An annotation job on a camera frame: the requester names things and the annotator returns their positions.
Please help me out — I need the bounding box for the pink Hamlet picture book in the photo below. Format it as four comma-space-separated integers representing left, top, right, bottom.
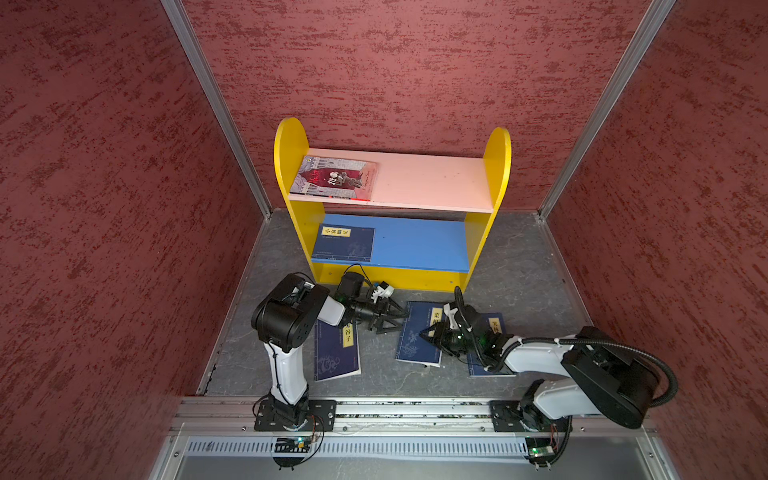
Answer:
290, 155, 379, 201

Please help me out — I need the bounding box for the blue chinese book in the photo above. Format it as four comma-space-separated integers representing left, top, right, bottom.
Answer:
314, 321, 361, 382
312, 224, 375, 263
395, 301, 444, 367
467, 312, 515, 378

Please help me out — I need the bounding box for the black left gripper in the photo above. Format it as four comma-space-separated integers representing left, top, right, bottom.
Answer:
351, 296, 409, 333

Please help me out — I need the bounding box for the yellow pink blue bookshelf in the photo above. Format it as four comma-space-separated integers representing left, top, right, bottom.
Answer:
274, 118, 512, 292

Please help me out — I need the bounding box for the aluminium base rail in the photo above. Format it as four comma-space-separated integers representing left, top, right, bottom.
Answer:
170, 395, 658, 436

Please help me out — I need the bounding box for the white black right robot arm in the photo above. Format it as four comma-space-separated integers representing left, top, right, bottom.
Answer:
419, 302, 660, 432

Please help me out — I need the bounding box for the black corrugated right cable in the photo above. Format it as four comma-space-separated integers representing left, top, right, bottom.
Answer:
452, 285, 679, 409

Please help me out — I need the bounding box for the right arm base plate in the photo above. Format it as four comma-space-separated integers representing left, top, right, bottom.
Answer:
489, 400, 569, 433

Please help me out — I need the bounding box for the green circuit board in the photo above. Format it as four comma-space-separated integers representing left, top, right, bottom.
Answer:
525, 437, 558, 466
273, 437, 313, 456

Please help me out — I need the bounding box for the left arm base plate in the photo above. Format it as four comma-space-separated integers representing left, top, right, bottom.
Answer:
253, 398, 338, 432

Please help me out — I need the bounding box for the aluminium corner post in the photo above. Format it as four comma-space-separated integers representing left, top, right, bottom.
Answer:
161, 0, 273, 220
538, 0, 676, 223

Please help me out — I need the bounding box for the left green circuit board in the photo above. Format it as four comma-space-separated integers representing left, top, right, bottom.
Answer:
273, 437, 313, 456

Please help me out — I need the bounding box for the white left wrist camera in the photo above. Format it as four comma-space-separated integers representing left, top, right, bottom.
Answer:
370, 282, 395, 304

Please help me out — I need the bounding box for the right green circuit board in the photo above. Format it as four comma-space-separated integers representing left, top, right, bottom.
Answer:
525, 437, 558, 466

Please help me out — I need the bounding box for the left aluminium corner post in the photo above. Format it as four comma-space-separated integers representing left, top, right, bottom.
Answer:
161, 0, 273, 220

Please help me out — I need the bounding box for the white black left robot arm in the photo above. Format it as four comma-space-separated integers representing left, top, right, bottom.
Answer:
251, 270, 407, 429

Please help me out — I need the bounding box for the right aluminium corner post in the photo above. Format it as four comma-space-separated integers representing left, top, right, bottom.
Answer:
538, 0, 676, 223

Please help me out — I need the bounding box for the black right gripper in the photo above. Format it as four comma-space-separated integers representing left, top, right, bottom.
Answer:
418, 323, 481, 358

